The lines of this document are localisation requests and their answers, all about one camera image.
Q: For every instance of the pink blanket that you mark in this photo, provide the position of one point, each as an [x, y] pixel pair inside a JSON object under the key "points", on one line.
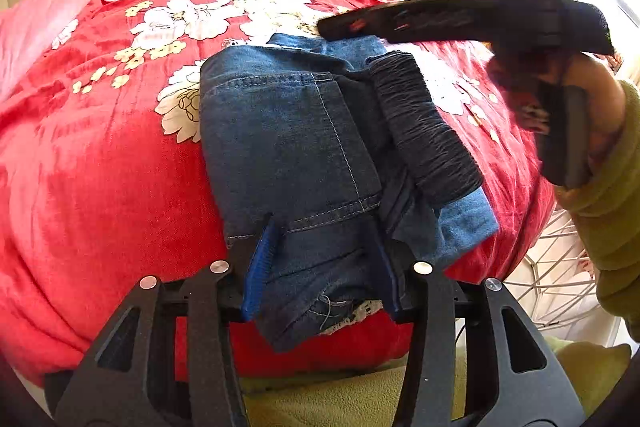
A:
{"points": [[40, 22]]}

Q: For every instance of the person's right hand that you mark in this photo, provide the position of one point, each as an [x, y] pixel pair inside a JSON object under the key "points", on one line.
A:
{"points": [[602, 107]]}

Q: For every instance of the person's green garment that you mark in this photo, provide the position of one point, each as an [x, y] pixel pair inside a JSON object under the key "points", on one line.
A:
{"points": [[350, 399]]}

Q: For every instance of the person's right forearm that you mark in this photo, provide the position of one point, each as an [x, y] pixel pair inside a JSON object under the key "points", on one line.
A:
{"points": [[617, 232]]}

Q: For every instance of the blue jeans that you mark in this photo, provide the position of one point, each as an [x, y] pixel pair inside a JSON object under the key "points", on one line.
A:
{"points": [[280, 137]]}

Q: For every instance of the red floral blanket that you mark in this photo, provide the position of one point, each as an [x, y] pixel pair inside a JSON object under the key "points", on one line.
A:
{"points": [[100, 187]]}

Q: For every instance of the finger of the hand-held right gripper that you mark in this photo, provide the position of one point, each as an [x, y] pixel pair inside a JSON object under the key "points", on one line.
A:
{"points": [[425, 19]]}

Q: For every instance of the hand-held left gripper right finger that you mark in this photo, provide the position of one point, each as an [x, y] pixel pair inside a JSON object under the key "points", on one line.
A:
{"points": [[387, 277]]}

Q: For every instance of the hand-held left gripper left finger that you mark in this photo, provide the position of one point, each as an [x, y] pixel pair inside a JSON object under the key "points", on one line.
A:
{"points": [[260, 257]]}

